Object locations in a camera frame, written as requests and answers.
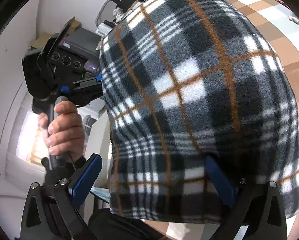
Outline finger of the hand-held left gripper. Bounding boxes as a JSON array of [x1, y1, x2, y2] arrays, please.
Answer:
[[72, 76, 103, 88], [74, 86, 105, 108]]

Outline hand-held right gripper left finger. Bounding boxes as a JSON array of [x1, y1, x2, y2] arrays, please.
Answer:
[[21, 154, 103, 240]]

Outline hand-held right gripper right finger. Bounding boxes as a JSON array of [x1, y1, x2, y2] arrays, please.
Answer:
[[204, 155, 288, 240]]

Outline plaid fleece cardigan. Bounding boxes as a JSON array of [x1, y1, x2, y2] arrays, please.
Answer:
[[99, 0, 299, 224]]

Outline person's left hand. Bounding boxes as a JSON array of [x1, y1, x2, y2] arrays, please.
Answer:
[[38, 101, 86, 163]]

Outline flat cardboard sheet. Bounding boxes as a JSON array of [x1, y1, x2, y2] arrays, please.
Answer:
[[31, 32, 55, 49]]

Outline dark grey fridge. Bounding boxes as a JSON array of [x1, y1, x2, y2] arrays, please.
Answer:
[[62, 27, 101, 73]]

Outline open cardboard box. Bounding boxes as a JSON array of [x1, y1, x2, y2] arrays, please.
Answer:
[[64, 17, 81, 30]]

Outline person's dark trousers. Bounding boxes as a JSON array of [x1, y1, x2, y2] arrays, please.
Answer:
[[88, 207, 170, 240]]

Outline grey arched mirror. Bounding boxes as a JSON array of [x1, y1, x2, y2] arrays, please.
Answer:
[[96, 0, 115, 27]]

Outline white crumpled cloth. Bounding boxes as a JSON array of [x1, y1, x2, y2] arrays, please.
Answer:
[[113, 6, 125, 23]]

